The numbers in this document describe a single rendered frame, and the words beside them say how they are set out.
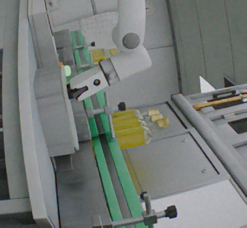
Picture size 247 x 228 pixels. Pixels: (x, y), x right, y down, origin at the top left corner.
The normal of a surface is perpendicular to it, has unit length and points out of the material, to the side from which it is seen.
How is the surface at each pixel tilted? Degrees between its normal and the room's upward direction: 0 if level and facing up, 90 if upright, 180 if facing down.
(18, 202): 90
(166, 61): 90
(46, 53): 90
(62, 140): 90
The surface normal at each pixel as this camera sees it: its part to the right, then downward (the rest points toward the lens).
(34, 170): -0.04, -0.63
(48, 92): 0.15, 0.33
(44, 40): 0.21, 0.75
